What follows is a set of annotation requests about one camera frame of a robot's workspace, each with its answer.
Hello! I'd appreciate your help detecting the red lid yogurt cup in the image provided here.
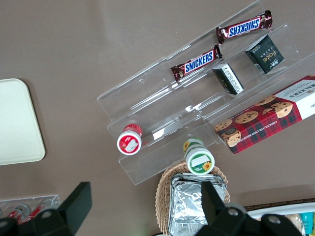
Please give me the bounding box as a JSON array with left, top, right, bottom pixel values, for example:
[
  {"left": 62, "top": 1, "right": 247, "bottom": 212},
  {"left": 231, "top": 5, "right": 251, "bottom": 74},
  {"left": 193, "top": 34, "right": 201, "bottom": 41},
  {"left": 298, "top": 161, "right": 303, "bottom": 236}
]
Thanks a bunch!
[{"left": 116, "top": 123, "right": 144, "bottom": 155}]

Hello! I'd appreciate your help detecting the small black Face carton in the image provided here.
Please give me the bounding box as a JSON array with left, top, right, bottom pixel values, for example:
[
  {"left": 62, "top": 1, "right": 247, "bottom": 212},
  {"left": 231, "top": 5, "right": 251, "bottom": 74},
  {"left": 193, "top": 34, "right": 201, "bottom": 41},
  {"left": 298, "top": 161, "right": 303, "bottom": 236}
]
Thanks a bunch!
[
  {"left": 245, "top": 33, "right": 285, "bottom": 75},
  {"left": 212, "top": 62, "right": 245, "bottom": 96}
]

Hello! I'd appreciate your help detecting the Walkers shortbread cookie box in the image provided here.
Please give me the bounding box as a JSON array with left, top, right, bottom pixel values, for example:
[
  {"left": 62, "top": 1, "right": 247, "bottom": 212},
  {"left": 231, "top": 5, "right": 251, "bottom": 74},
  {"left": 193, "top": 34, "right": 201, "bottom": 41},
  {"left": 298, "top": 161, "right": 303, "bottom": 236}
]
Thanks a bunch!
[{"left": 213, "top": 75, "right": 315, "bottom": 155}]

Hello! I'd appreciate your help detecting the stack of foil containers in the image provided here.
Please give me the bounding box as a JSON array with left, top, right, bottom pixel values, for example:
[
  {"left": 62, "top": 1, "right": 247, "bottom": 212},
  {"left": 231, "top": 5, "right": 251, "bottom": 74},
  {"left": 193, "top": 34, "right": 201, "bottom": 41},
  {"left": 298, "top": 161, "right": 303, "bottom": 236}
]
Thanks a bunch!
[{"left": 168, "top": 172, "right": 227, "bottom": 236}]

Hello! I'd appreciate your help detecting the cream plastic serving tray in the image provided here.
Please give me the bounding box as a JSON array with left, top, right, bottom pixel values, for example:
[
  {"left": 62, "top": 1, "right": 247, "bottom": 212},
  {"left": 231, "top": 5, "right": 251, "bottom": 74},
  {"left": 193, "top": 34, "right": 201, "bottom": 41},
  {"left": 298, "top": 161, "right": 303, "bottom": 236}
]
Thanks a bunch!
[{"left": 0, "top": 78, "right": 46, "bottom": 166}]

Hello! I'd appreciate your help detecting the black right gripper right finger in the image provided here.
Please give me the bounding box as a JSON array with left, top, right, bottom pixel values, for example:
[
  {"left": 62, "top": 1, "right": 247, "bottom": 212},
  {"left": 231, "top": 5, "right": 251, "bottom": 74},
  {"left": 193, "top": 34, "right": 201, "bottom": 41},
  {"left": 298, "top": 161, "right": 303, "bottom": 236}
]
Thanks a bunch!
[{"left": 196, "top": 181, "right": 261, "bottom": 236}]

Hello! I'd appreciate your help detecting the white rectangular snack tray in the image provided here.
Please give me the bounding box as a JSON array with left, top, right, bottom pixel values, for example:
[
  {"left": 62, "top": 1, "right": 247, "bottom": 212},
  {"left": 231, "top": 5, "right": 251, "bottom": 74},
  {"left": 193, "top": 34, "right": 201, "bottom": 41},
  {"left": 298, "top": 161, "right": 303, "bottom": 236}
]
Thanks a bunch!
[{"left": 246, "top": 204, "right": 315, "bottom": 236}]

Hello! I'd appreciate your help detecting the Snickers chocolate bar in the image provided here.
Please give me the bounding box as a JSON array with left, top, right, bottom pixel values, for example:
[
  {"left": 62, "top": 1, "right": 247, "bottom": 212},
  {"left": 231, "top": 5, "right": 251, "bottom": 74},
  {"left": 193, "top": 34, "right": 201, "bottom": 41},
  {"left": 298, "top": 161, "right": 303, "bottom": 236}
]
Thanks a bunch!
[
  {"left": 170, "top": 44, "right": 223, "bottom": 82},
  {"left": 216, "top": 9, "right": 274, "bottom": 45}
]

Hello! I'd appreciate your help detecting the dark woven base tray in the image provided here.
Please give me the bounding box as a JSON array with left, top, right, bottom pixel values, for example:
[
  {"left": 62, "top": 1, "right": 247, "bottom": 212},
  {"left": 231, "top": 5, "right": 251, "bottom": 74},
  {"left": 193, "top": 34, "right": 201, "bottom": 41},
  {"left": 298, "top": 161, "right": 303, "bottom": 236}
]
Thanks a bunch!
[{"left": 242, "top": 198, "right": 315, "bottom": 212}]

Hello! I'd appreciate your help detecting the green lid yogurt cup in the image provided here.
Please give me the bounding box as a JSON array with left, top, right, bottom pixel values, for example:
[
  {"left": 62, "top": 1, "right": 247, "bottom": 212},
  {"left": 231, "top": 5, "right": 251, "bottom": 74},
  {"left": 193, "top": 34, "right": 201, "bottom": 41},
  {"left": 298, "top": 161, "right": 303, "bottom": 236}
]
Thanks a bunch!
[{"left": 182, "top": 138, "right": 216, "bottom": 176}]

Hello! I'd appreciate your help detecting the teal snack packet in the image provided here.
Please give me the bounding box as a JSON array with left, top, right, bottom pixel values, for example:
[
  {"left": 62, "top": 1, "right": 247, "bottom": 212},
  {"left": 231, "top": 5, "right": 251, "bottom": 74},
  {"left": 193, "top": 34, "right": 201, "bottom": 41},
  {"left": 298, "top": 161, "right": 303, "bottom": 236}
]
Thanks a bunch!
[{"left": 299, "top": 211, "right": 315, "bottom": 236}]

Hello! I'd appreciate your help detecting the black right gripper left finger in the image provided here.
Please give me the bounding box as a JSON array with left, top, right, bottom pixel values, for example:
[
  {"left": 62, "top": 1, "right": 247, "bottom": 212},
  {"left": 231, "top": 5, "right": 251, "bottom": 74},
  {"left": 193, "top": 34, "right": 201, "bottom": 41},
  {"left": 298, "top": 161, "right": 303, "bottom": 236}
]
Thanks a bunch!
[{"left": 17, "top": 181, "right": 93, "bottom": 236}]

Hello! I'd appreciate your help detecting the clear acrylic stepped stand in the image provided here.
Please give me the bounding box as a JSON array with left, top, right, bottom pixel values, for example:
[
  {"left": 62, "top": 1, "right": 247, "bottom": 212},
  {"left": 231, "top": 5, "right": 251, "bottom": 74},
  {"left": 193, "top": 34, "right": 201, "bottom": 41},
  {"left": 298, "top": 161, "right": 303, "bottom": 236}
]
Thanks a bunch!
[{"left": 96, "top": 0, "right": 315, "bottom": 186}]

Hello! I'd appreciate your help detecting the clear bag of crackers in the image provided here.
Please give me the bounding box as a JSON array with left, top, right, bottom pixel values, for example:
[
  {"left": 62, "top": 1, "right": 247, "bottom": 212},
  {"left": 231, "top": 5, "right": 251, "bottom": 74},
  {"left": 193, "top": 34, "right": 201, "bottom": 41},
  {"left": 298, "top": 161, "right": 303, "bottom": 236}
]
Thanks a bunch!
[{"left": 283, "top": 213, "right": 302, "bottom": 233}]

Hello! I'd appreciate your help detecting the oval light wicker basket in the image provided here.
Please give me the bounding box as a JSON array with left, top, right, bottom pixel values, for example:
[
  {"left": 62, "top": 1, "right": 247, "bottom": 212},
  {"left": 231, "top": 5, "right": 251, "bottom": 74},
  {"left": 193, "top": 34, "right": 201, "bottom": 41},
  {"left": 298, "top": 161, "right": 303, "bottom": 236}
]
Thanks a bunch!
[{"left": 155, "top": 161, "right": 232, "bottom": 236}]

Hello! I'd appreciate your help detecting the clear acrylic bottle rack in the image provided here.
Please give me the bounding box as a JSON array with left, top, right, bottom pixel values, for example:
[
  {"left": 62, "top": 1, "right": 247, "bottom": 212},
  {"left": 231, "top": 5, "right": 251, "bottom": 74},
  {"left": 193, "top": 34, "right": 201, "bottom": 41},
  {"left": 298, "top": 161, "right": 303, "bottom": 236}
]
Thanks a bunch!
[{"left": 0, "top": 194, "right": 61, "bottom": 226}]

